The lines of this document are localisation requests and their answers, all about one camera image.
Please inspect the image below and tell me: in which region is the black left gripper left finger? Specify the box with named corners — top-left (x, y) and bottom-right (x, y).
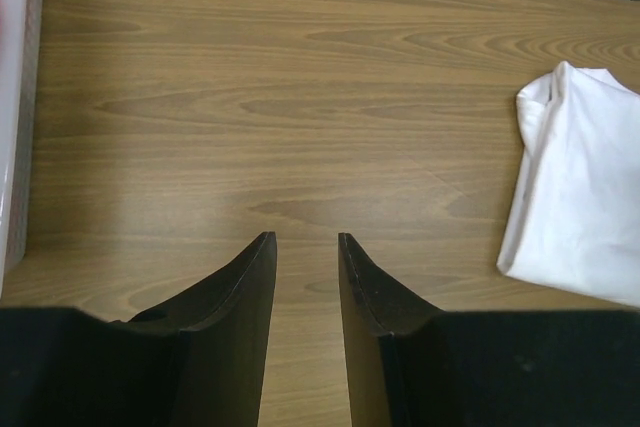
top-left (1, 232), bottom-right (277, 426)

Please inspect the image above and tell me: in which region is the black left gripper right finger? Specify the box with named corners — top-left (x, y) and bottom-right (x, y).
top-left (338, 233), bottom-right (639, 426)

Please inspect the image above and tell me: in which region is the white floral print t-shirt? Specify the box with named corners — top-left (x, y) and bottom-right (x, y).
top-left (496, 61), bottom-right (639, 307)

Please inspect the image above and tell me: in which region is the white plastic laundry basket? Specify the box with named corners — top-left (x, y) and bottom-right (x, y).
top-left (1, 0), bottom-right (43, 275)

